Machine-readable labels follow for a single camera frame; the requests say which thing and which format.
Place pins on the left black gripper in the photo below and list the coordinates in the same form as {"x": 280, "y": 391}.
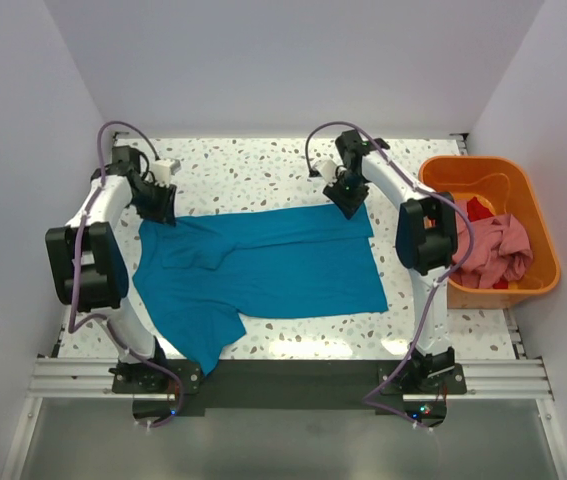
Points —
{"x": 164, "y": 213}

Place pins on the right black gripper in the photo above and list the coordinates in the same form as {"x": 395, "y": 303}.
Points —
{"x": 349, "y": 206}

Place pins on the blue t shirt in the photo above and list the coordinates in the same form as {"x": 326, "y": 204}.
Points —
{"x": 199, "y": 277}

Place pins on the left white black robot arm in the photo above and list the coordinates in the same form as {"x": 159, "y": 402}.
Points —
{"x": 89, "y": 272}

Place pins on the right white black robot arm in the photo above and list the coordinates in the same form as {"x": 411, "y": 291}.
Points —
{"x": 425, "y": 243}

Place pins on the red t shirt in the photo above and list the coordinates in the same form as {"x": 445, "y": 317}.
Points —
{"x": 476, "y": 211}

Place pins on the orange plastic basket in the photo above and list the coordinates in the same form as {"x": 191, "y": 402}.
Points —
{"x": 504, "y": 188}

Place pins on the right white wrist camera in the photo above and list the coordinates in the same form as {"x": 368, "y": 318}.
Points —
{"x": 328, "y": 170}

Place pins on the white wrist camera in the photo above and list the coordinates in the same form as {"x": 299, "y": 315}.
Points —
{"x": 164, "y": 170}
{"x": 328, "y": 170}

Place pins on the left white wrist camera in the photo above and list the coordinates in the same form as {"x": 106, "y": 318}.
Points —
{"x": 164, "y": 170}

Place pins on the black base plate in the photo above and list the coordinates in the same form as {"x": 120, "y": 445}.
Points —
{"x": 180, "y": 388}

